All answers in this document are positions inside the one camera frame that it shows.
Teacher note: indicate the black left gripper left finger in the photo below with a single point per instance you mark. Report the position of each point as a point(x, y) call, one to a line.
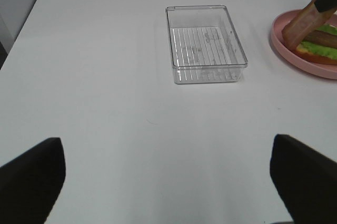
point(32, 182)

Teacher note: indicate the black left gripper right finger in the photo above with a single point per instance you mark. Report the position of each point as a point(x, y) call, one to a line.
point(304, 179)

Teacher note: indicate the brown bacon strip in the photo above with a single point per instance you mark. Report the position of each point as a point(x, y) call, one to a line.
point(322, 38)

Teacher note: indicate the green lettuce leaf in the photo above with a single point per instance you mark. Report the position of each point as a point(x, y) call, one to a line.
point(321, 50)

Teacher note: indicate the bread slice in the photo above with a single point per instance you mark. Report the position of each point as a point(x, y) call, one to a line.
point(314, 57)

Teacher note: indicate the pink round plate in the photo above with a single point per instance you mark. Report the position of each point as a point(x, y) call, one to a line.
point(320, 70)

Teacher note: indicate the left clear plastic tray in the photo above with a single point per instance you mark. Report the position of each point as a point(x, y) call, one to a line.
point(204, 45)

